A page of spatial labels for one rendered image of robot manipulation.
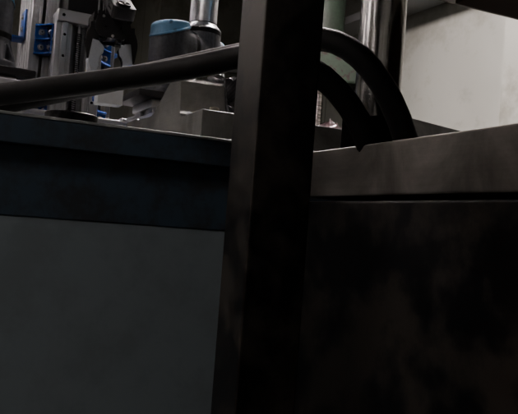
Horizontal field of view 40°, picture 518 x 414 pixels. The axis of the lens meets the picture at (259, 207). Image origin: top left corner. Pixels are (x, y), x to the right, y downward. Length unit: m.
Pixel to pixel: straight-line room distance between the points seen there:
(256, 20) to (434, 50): 4.60
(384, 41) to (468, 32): 4.09
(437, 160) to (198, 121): 0.52
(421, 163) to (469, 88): 4.17
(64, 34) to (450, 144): 1.56
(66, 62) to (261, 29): 1.50
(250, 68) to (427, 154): 0.20
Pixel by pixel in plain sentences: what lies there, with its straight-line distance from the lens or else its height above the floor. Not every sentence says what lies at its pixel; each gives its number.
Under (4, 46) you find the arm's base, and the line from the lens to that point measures 2.00.
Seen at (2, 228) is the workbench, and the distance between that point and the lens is 0.96.
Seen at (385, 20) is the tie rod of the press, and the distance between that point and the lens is 0.96.
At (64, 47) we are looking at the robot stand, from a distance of 2.13.
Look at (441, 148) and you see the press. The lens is 0.73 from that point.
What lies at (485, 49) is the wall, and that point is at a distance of 4.88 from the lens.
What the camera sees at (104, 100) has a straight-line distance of 1.46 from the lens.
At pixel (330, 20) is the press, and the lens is 5.08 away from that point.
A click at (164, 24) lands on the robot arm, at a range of 2.13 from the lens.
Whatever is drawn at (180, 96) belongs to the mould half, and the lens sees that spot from 1.26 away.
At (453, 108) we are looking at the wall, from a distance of 4.99.
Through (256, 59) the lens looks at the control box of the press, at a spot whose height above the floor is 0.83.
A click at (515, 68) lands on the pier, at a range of 4.33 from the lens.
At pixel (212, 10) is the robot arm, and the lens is 2.27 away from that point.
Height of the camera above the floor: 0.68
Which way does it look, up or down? 2 degrees up
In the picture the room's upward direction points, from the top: 4 degrees clockwise
